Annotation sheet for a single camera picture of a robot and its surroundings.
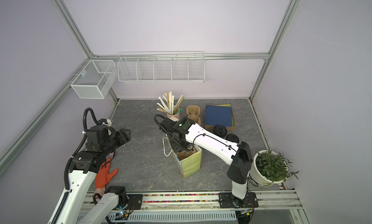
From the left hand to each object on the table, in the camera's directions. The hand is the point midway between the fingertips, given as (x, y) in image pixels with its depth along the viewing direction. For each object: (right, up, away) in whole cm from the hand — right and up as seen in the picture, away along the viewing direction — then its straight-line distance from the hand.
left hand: (126, 134), depth 73 cm
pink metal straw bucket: (+22, +9, +26) cm, 36 cm away
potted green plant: (+70, -15, -5) cm, 71 cm away
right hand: (+28, -7, +3) cm, 29 cm away
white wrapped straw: (+19, +18, +26) cm, 37 cm away
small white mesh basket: (-33, +33, +26) cm, 54 cm away
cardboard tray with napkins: (+53, +10, +33) cm, 63 cm away
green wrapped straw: (+25, +13, +27) cm, 39 cm away
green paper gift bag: (+32, -11, -7) cm, 35 cm away
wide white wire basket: (+12, +43, +27) cm, 52 cm away
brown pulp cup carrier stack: (+35, +12, +39) cm, 54 cm away
